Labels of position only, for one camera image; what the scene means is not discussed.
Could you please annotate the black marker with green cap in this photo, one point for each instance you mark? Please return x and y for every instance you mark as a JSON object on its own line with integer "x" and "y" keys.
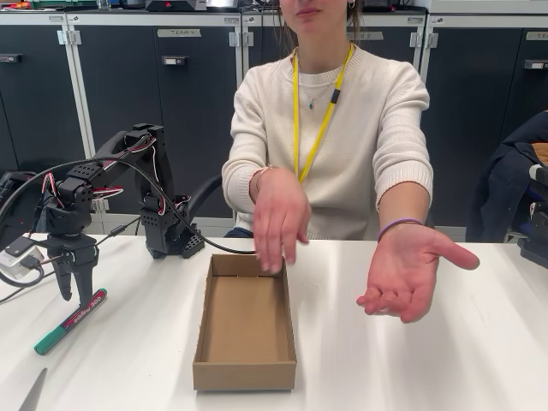
{"x": 64, "y": 327}

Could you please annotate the brown cardboard box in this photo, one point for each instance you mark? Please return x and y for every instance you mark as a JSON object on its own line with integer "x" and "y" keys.
{"x": 244, "y": 325}

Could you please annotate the person's right forearm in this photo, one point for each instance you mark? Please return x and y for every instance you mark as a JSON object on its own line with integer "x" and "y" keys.
{"x": 240, "y": 180}

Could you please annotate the person's left forearm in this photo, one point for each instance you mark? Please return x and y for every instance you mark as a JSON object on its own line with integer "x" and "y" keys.
{"x": 402, "y": 192}

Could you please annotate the idle black robot arm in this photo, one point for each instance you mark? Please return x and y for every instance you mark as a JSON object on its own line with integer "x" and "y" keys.
{"x": 537, "y": 252}

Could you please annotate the person in cream sweater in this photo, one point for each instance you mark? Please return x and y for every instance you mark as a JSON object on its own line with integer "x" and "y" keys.
{"x": 364, "y": 128}

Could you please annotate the person's right hand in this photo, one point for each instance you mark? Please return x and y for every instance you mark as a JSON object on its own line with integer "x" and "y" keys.
{"x": 280, "y": 214}

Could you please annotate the person's left hand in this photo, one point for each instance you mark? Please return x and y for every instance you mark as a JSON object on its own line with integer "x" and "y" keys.
{"x": 402, "y": 274}

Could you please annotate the dark grey backpack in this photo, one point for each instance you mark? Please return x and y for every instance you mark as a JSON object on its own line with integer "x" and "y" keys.
{"x": 25, "y": 214}

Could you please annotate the grey metal blade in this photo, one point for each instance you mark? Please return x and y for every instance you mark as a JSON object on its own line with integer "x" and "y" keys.
{"x": 34, "y": 394}

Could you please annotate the grey team label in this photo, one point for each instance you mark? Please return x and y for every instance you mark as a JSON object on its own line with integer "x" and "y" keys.
{"x": 537, "y": 36}
{"x": 366, "y": 36}
{"x": 179, "y": 33}

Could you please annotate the clear glass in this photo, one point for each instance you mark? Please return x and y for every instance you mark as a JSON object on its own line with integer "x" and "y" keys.
{"x": 105, "y": 4}

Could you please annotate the black device with red accents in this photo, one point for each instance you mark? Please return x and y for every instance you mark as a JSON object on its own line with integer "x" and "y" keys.
{"x": 175, "y": 5}

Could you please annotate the purple wrist band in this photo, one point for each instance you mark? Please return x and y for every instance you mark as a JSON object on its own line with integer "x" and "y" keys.
{"x": 398, "y": 222}

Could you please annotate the dark jacket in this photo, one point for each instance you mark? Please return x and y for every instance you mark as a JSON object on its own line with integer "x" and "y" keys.
{"x": 505, "y": 184}

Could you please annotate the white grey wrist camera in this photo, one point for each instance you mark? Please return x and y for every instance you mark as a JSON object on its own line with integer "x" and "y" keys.
{"x": 17, "y": 257}

